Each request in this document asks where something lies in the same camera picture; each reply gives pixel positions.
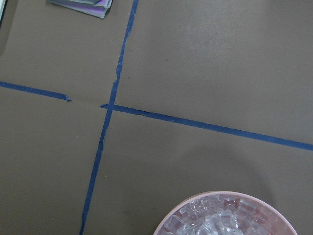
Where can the folded grey cloth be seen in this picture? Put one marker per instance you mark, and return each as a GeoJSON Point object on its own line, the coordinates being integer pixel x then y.
{"type": "Point", "coordinates": [96, 8]}

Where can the clear ice cubes pile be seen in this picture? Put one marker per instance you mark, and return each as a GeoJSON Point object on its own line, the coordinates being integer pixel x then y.
{"type": "Point", "coordinates": [220, 218]}

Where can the pink bowl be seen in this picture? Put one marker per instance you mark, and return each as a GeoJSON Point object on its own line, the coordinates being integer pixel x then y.
{"type": "Point", "coordinates": [166, 218]}

